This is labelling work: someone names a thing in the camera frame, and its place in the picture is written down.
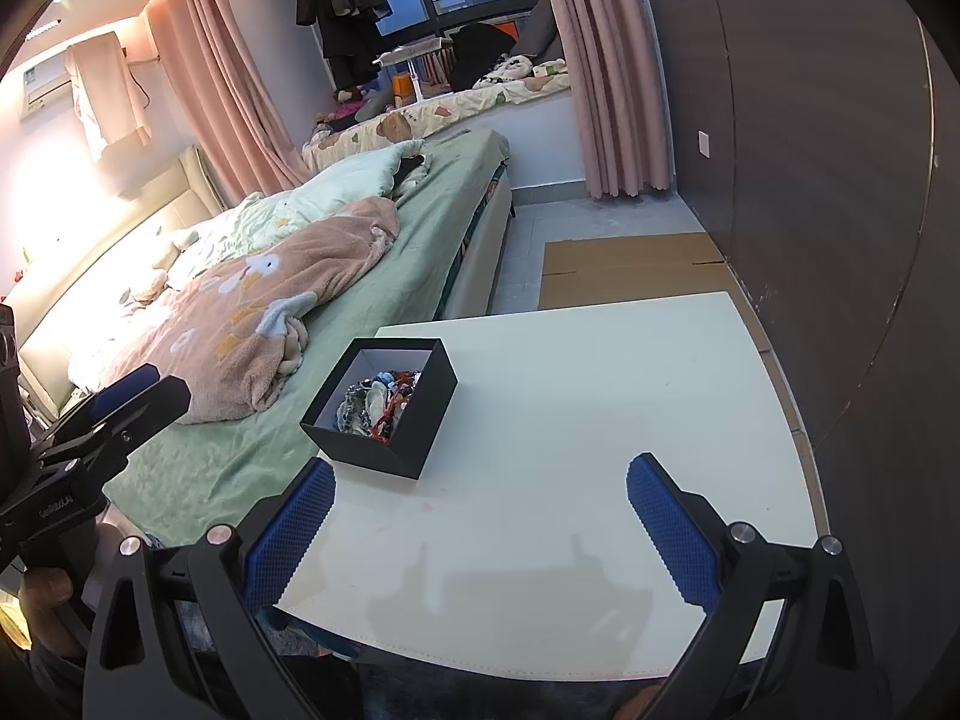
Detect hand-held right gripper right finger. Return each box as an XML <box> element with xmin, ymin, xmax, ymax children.
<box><xmin>626</xmin><ymin>452</ymin><xmax>893</xmax><ymax>720</ymax></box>

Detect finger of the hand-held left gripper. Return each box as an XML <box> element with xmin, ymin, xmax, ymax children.
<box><xmin>41</xmin><ymin>379</ymin><xmax>192</xmax><ymax>477</ymax></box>
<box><xmin>49</xmin><ymin>364</ymin><xmax>161</xmax><ymax>440</ymax></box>

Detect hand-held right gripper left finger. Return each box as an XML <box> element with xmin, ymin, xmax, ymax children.
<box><xmin>82</xmin><ymin>457</ymin><xmax>336</xmax><ymax>720</ymax></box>

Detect jewelry heap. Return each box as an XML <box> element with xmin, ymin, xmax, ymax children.
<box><xmin>334</xmin><ymin>367</ymin><xmax>425</xmax><ymax>443</ymax></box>

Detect black jewelry box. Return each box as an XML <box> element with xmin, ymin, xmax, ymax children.
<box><xmin>300</xmin><ymin>337</ymin><xmax>458</xmax><ymax>481</ymax></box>

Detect person's left hand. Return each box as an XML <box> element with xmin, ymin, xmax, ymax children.
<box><xmin>21</xmin><ymin>568</ymin><xmax>87</xmax><ymax>657</ymax></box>

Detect pink flower fleece blanket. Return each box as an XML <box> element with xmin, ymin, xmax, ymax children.
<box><xmin>71</xmin><ymin>195</ymin><xmax>402</xmax><ymax>425</ymax></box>

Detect cream plush toy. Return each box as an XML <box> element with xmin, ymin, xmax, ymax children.
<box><xmin>131</xmin><ymin>229</ymin><xmax>200</xmax><ymax>301</ymax></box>

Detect beige padded headboard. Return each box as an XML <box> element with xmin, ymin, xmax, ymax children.
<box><xmin>0</xmin><ymin>146</ymin><xmax>226</xmax><ymax>406</ymax></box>

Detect cardboard sheet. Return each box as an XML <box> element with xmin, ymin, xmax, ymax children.
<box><xmin>536</xmin><ymin>232</ymin><xmax>811</xmax><ymax>436</ymax></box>

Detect light green quilt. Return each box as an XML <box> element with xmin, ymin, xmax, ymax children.
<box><xmin>169</xmin><ymin>139</ymin><xmax>428</xmax><ymax>293</ymax></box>

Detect cream hanging towel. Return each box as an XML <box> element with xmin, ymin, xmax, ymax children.
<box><xmin>64</xmin><ymin>34</ymin><xmax>151</xmax><ymax>162</ymax></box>

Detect bed with green sheet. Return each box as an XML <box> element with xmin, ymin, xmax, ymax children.
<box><xmin>0</xmin><ymin>127</ymin><xmax>515</xmax><ymax>548</ymax></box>

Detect white air conditioner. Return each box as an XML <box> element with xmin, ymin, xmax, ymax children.
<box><xmin>19</xmin><ymin>52</ymin><xmax>83</xmax><ymax>117</ymax></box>

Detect pink curtain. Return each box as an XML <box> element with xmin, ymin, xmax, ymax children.
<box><xmin>142</xmin><ymin>0</ymin><xmax>316</xmax><ymax>203</ymax></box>
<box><xmin>529</xmin><ymin>0</ymin><xmax>680</xmax><ymax>200</ymax></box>

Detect dark brown wardrobe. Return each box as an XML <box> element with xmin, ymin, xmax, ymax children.
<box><xmin>637</xmin><ymin>0</ymin><xmax>960</xmax><ymax>720</ymax></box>

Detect printed window seat cushion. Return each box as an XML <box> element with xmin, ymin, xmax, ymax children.
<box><xmin>304</xmin><ymin>56</ymin><xmax>575</xmax><ymax>173</ymax></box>

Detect white drying rack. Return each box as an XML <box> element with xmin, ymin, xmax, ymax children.
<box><xmin>373</xmin><ymin>36</ymin><xmax>451</xmax><ymax>102</ymax></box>

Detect hanging dark clothes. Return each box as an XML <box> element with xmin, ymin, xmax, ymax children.
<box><xmin>292</xmin><ymin>0</ymin><xmax>395</xmax><ymax>91</ymax></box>

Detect black garment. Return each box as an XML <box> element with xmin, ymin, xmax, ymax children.
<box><xmin>450</xmin><ymin>22</ymin><xmax>518</xmax><ymax>87</ymax></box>

